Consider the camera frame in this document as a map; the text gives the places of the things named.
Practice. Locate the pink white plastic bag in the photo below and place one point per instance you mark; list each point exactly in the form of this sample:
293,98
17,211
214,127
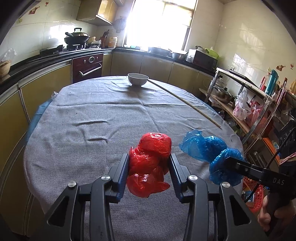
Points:
242,110

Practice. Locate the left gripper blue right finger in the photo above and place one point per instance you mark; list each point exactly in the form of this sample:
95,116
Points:
179,175

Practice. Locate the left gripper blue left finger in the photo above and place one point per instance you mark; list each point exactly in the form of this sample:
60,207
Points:
118,174

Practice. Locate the red plastic trash basket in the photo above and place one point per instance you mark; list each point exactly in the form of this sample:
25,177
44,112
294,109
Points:
255,201

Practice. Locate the dark red built-in oven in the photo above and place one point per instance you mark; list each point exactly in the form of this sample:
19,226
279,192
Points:
87,67

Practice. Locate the blue plastic bag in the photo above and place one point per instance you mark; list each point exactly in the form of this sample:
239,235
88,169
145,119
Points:
214,151

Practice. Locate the steel pot on rack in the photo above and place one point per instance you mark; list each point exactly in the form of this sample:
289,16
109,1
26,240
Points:
223,95

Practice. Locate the long wooden stick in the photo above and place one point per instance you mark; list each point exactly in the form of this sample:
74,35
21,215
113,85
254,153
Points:
187,103

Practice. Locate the person's right hand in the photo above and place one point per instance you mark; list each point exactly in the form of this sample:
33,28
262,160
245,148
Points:
284,216

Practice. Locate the white ceramic bowl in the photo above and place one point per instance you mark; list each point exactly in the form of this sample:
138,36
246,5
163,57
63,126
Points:
137,79

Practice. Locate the teal thermos bottle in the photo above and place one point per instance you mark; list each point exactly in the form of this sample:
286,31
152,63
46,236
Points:
272,82

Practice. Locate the red plastic bag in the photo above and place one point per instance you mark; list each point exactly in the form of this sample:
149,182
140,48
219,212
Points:
148,164

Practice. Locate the metal basin on counter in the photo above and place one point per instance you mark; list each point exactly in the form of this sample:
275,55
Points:
168,53

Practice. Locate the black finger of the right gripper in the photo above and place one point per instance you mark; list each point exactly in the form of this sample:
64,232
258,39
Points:
245,169

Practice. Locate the black wok with lid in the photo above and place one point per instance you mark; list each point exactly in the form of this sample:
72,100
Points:
76,38

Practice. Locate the metal storage rack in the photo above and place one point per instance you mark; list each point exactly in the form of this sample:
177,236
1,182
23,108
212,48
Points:
262,132

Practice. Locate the blue undercloth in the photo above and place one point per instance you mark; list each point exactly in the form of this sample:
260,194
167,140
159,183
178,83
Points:
36,117

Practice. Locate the black microwave oven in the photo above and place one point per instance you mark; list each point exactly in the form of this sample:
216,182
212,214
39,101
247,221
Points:
201,59

